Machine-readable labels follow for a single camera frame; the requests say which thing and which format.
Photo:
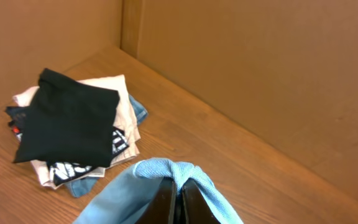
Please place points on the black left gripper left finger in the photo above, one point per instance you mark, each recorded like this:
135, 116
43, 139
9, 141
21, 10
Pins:
161, 209

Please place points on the blue denim folded jeans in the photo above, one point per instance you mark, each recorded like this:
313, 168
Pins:
81, 187

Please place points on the black white printed garment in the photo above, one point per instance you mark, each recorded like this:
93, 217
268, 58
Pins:
55, 174

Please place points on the black folded garment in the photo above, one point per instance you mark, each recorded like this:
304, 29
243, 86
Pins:
68, 121

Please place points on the light blue t-shirt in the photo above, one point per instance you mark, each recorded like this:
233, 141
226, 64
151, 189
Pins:
126, 197

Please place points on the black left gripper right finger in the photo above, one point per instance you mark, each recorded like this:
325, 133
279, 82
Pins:
193, 206

